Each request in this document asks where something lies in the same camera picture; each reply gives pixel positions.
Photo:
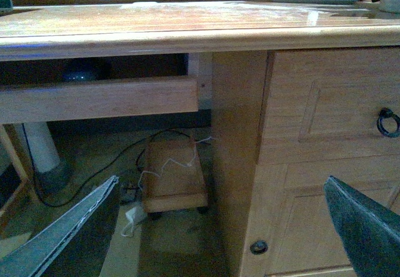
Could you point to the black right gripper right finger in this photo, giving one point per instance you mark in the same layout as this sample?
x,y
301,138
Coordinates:
x,y
369,232

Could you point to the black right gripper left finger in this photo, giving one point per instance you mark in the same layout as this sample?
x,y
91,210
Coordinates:
x,y
76,244

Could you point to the white pipe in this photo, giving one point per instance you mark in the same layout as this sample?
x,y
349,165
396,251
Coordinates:
x,y
43,149

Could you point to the black round door knob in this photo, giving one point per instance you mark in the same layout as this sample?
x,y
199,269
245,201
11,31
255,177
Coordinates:
x,y
258,247

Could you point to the wooden rolling stand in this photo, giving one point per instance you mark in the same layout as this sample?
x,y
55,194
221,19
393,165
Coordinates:
x,y
172,178

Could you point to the wooden desk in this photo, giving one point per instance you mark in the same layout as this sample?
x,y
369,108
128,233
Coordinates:
x,y
297,90

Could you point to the wooden keyboard tray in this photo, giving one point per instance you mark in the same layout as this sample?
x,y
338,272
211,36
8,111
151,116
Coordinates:
x,y
98,99

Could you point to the black ring drawer pull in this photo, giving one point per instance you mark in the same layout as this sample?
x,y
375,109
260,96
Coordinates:
x,y
388,123

